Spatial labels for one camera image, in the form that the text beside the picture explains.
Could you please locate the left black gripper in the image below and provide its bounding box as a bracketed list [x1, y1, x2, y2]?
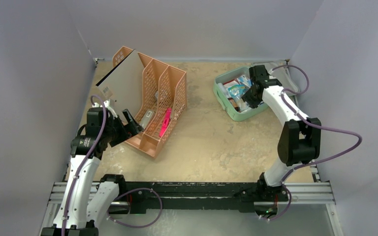
[102, 109, 142, 147]

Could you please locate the blue wipes packet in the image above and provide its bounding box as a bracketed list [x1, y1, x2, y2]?
[227, 84, 249, 101]

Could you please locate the brown bottle orange cap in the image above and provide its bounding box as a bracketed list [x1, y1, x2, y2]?
[228, 98, 240, 112]

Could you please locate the small white plastic bottle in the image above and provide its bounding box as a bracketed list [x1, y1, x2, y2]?
[217, 83, 228, 97]

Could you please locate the mint green storage case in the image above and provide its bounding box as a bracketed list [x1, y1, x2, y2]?
[213, 61, 301, 122]

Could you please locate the alcohol wipes bag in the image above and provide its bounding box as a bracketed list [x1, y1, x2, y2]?
[236, 75, 252, 88]

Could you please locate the white gauze pad packet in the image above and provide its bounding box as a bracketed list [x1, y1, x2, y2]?
[223, 80, 239, 88]

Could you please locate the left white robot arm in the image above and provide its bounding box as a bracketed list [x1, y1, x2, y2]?
[41, 103, 144, 236]

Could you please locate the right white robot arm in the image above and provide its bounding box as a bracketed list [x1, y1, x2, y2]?
[242, 65, 321, 200]

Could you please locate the pink marker pen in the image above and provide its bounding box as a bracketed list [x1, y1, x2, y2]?
[159, 108, 172, 138]

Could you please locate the grey folder board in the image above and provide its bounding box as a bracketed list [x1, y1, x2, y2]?
[96, 47, 144, 122]

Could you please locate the pink plastic desk organizer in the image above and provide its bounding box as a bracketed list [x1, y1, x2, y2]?
[126, 52, 187, 158]

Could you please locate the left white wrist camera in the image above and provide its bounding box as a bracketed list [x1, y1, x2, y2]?
[103, 99, 118, 118]

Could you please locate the black table front rail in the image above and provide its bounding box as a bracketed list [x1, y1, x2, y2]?
[50, 180, 335, 216]

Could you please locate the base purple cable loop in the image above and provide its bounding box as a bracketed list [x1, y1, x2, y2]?
[106, 187, 163, 229]

